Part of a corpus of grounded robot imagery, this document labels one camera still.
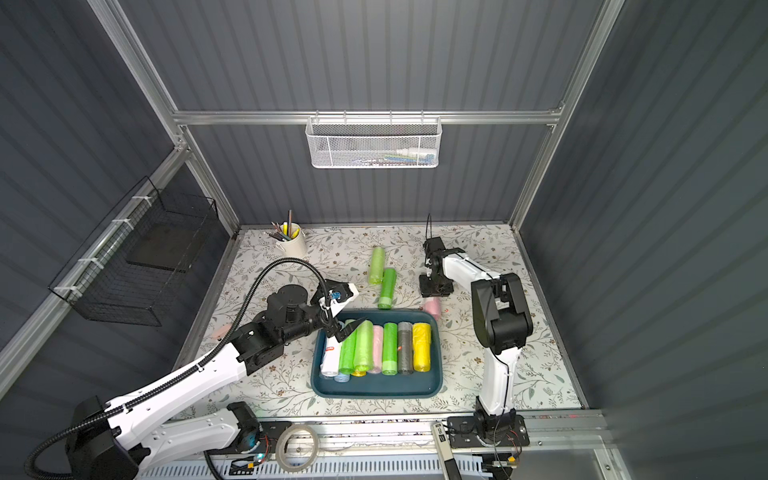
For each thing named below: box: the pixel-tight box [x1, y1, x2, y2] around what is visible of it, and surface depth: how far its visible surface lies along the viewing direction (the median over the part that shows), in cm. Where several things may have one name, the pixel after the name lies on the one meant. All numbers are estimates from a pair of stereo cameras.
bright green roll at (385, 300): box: [378, 268, 397, 310], surface depth 101 cm
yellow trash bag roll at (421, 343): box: [412, 322, 431, 373], surface depth 87 cm
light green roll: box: [353, 320, 374, 372], surface depth 81 cm
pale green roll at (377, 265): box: [369, 246, 385, 285], surface depth 106 cm
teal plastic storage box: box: [310, 309, 443, 399], surface depth 84 cm
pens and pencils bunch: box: [269, 209, 300, 242], surface depth 108 cm
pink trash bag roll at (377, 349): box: [371, 325, 383, 374], surface depth 86 cm
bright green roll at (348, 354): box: [339, 329, 357, 375], surface depth 81 cm
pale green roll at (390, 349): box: [382, 322, 399, 376], surface depth 86 cm
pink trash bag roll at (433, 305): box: [424, 297, 441, 321], surface depth 96 cm
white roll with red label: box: [320, 336, 342, 377], surface depth 81 cm
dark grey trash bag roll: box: [397, 321, 413, 375], surface depth 86 cm
